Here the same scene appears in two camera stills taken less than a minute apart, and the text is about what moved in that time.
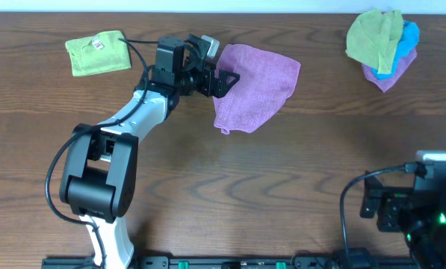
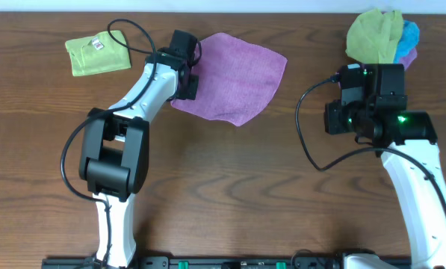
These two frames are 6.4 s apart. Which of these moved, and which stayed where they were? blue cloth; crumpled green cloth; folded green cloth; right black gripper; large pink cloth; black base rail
Moved: right black gripper; large pink cloth
Stayed: black base rail; blue cloth; crumpled green cloth; folded green cloth
